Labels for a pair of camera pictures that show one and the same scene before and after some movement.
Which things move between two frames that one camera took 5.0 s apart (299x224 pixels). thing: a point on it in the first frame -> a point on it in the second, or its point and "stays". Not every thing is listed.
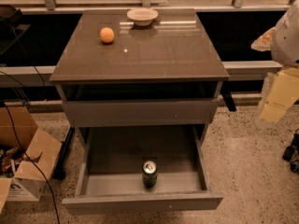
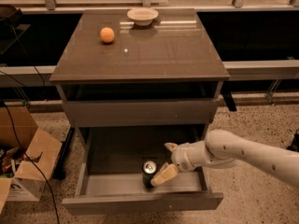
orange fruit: [106, 35] stays
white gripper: [287, 42] -> [181, 156]
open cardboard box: [38, 150] stays
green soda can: [149, 174] stays
